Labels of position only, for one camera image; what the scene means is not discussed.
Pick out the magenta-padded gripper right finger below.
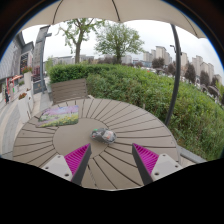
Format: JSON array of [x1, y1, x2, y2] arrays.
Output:
[[131, 142, 184, 186]]

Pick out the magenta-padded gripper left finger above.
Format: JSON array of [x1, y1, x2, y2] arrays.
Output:
[[41, 143, 93, 187]]

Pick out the transparent grey computer mouse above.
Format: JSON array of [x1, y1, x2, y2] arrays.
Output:
[[90, 127, 118, 145]]

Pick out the white planter box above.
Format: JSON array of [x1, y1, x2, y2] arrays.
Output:
[[17, 91, 34, 124]]

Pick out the brown slatted chair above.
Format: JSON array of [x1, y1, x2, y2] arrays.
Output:
[[49, 78, 89, 105]]

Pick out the green hedge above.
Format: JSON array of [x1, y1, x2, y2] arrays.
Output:
[[48, 63, 224, 162]]

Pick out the dark curved parasol pole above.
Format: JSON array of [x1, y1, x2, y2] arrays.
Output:
[[164, 23, 183, 127]]

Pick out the tall white flower planter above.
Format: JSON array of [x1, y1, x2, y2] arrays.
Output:
[[21, 66, 34, 91]]

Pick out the far apartment buildings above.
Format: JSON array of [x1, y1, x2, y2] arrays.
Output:
[[143, 45, 224, 84]]

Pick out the grey shop building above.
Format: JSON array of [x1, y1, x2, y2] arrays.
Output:
[[0, 31, 35, 91]]

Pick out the grey sign pylon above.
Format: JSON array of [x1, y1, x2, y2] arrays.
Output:
[[32, 25, 53, 94]]

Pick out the slim sparse tree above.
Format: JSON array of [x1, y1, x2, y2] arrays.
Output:
[[56, 18, 104, 64]]

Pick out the round crowned tree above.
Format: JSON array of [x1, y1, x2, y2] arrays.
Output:
[[94, 21, 145, 65]]

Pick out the beige parasol canopy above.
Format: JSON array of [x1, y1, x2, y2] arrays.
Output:
[[21, 0, 208, 39]]

